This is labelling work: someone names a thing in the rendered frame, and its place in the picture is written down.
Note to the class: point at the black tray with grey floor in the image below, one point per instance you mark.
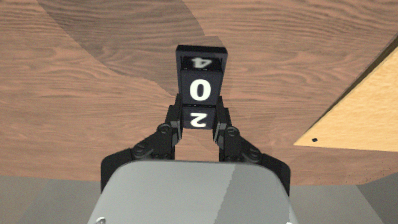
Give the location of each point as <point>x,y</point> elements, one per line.
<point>199,51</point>

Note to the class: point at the black calendar cube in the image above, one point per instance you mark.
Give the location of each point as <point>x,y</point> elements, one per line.
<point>200,79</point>
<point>198,116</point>

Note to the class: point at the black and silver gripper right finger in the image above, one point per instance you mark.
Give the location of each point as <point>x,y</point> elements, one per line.
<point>232,147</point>

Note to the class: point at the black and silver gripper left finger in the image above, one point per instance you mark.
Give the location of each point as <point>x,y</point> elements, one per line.
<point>161,143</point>

